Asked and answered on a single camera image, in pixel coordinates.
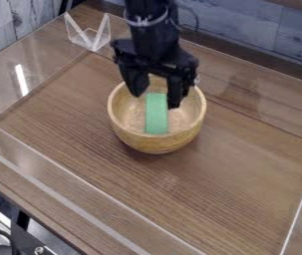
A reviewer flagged black metal table leg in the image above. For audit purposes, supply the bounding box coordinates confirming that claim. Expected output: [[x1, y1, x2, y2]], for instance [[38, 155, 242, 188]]
[[11, 209, 58, 255]]

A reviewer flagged clear acrylic corner bracket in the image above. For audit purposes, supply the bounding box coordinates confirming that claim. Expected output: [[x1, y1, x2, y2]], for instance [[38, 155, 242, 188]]
[[64, 13, 111, 52]]

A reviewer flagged green rectangular stick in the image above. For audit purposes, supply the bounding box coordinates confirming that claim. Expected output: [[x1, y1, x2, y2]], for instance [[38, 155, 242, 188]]
[[146, 93, 167, 134]]

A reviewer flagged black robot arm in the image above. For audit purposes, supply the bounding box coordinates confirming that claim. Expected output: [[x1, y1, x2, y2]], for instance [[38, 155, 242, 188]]
[[111, 0, 198, 110]]

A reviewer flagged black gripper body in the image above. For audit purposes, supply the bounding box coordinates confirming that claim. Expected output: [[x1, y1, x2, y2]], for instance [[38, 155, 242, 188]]
[[111, 17, 198, 81]]

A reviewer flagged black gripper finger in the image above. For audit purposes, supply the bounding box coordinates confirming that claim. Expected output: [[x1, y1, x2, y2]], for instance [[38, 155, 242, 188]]
[[166, 73, 194, 110], [119, 62, 150, 97]]

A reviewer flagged clear acrylic enclosure wall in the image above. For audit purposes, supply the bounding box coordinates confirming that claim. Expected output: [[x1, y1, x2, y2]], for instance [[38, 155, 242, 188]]
[[0, 19, 302, 255]]

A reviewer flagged light wooden bowl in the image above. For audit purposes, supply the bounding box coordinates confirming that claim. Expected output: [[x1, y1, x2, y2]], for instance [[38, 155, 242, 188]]
[[107, 76, 206, 154]]

